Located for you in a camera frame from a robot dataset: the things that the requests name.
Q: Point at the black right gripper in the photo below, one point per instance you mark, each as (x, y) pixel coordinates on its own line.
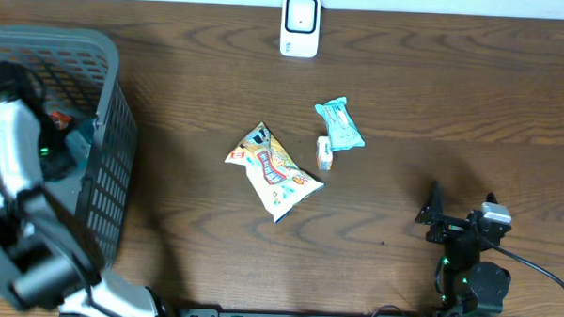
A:
(432, 213)

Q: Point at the red Top chocolate bar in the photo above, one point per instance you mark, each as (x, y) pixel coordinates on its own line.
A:
(61, 121)

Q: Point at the teal wet wipes pack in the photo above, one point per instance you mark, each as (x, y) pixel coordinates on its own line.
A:
(339, 124)

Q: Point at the small orange white box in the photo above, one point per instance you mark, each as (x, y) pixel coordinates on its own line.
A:
(324, 154)

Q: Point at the yellow snack chip bag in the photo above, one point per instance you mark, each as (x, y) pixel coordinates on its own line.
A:
(278, 181)

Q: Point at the blue mouthwash bottle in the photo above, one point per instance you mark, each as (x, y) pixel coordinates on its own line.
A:
(79, 140)

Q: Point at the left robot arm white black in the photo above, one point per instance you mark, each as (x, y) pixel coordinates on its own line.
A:
(48, 259)

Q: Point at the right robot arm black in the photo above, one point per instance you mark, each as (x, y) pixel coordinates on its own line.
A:
(470, 286)

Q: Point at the white black barcode scanner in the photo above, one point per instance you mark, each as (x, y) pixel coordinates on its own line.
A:
(300, 28)

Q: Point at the grey plastic shopping basket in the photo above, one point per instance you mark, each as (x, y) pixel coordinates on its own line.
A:
(79, 68)

